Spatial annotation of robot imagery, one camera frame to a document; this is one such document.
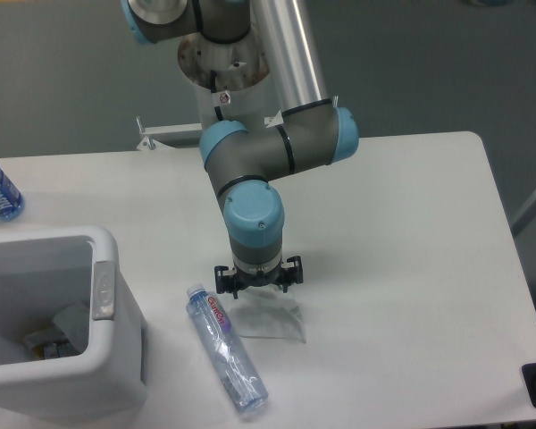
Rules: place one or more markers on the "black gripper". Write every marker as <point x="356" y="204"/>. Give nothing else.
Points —
<point x="230" y="281"/>

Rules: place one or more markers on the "clear plastic bag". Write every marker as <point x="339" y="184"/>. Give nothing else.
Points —
<point x="267" y="313"/>

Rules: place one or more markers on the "clear plastic bottle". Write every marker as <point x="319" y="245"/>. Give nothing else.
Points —
<point x="226" y="351"/>

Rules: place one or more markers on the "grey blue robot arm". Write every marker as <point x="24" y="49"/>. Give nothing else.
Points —
<point x="303" y="130"/>

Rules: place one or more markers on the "grey trash inside can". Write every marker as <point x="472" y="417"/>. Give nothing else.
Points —
<point x="66" y="336"/>

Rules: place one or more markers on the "white trash can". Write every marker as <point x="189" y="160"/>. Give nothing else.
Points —
<point x="43" y="272"/>

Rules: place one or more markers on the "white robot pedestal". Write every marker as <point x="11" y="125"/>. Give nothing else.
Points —
<point x="229" y="79"/>

